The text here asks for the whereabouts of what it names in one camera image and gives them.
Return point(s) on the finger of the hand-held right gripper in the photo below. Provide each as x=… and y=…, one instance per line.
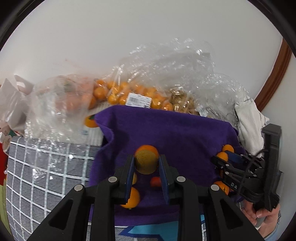
x=235, y=158
x=219, y=163

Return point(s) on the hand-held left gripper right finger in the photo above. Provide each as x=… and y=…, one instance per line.
x=163, y=178

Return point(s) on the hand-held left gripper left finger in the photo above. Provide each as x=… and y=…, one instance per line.
x=128, y=180

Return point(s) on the small yellow citrus fruit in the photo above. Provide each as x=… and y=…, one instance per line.
x=134, y=179

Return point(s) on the small red tomato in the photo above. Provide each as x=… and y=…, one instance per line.
x=155, y=182

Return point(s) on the yellow-green citrus fruit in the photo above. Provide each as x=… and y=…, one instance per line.
x=145, y=164

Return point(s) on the person's right forearm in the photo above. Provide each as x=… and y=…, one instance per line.
x=271, y=233

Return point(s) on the person's right hand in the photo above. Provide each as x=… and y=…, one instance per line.
x=251, y=213

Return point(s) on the small mandarin orange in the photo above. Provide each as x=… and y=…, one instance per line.
x=227, y=147

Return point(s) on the white cloth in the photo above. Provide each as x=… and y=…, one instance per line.
x=251, y=125

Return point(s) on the purple towel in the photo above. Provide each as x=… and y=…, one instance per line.
x=185, y=139

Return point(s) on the blue paper mat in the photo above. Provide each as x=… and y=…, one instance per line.
x=138, y=231

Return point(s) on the crinkled clear plastic bag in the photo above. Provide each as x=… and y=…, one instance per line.
x=219, y=97

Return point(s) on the reddish orange fruit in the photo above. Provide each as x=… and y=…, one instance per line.
x=90, y=122

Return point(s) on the pile of brown nuts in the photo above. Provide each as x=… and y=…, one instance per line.
x=182, y=102

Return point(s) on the white barcode label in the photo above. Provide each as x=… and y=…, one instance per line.
x=139, y=100

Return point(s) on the pile of bagged small oranges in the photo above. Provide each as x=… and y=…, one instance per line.
x=115, y=91

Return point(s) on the grey checkered tablecloth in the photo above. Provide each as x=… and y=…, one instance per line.
x=34, y=185

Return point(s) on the pale orange fruit cluster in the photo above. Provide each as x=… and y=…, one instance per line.
x=77, y=99

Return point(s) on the pinkish translucent plastic bag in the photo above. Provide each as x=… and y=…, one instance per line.
x=50, y=109

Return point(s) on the green bedding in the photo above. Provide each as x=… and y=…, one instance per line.
x=4, y=208

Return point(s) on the red paper bag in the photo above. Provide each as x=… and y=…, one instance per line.
x=2, y=154

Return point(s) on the white plastic bag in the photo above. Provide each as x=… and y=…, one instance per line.
x=11, y=102

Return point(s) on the brown wooden door frame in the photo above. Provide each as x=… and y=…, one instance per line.
x=277, y=76

